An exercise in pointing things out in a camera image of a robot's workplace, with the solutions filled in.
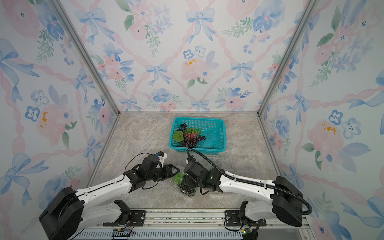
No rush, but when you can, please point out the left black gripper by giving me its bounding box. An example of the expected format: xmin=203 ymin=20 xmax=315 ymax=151
xmin=146 ymin=163 xmax=177 ymax=182

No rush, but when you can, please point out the clear plastic clamshell container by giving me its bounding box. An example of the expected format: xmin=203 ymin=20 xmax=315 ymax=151
xmin=172 ymin=166 xmax=187 ymax=193

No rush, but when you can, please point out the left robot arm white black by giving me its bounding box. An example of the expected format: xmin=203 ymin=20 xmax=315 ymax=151
xmin=39 ymin=152 xmax=180 ymax=240

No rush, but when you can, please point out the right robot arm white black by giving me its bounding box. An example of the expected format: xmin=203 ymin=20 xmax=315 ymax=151
xmin=184 ymin=162 xmax=313 ymax=227

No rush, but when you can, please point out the green grape leaf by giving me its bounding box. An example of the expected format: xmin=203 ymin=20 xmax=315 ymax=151
xmin=172 ymin=130 xmax=184 ymax=143

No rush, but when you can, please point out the purple red grape bunch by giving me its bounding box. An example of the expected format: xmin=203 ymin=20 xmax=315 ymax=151
xmin=180 ymin=133 xmax=206 ymax=148

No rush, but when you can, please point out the small green grape bunch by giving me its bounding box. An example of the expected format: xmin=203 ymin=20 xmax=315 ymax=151
xmin=187 ymin=128 xmax=202 ymax=135

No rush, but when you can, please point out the dark blue grape bunch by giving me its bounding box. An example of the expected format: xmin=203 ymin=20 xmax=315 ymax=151
xmin=179 ymin=123 xmax=188 ymax=133

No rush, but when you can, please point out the teal plastic basket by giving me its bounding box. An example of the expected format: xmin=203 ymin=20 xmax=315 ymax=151
xmin=169 ymin=117 xmax=227 ymax=155

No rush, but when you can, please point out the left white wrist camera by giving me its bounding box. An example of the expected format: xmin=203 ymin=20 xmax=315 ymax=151
xmin=156 ymin=151 xmax=167 ymax=168

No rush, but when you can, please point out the thin black left cable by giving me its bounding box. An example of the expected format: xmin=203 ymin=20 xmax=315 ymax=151
xmin=123 ymin=152 xmax=160 ymax=191

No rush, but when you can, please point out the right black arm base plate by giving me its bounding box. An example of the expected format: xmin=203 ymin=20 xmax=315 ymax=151
xmin=224 ymin=210 xmax=267 ymax=229

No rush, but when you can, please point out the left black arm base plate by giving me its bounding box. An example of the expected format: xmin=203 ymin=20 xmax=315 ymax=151
xmin=103 ymin=210 xmax=147 ymax=227

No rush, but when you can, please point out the aluminium front rail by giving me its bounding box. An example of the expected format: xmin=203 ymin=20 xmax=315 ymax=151
xmin=69 ymin=209 xmax=314 ymax=240

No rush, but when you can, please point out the left aluminium corner post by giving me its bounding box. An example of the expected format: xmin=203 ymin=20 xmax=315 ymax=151
xmin=48 ymin=1 xmax=121 ymax=116

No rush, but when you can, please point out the aluminium corner post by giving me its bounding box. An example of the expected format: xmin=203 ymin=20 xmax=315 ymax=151
xmin=48 ymin=1 xmax=121 ymax=116
xmin=257 ymin=0 xmax=318 ymax=118

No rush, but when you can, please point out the right aluminium corner post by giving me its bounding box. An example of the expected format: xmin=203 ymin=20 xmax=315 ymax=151
xmin=257 ymin=0 xmax=318 ymax=118

